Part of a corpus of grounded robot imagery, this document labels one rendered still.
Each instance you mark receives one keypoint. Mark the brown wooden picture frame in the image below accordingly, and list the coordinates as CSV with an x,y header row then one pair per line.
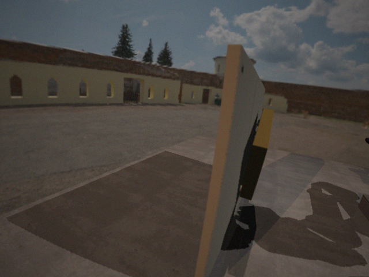
x,y
257,154

